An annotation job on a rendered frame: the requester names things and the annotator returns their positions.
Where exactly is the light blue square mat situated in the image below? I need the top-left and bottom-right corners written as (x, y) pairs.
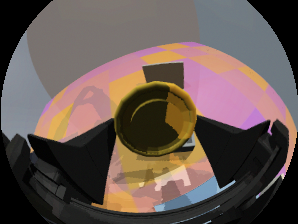
top-left (154, 176), bottom-right (235, 212)

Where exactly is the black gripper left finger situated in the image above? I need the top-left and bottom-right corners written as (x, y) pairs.
top-left (28, 119), bottom-right (116, 205)

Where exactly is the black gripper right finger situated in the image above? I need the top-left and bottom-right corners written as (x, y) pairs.
top-left (194, 115), bottom-right (270, 189)

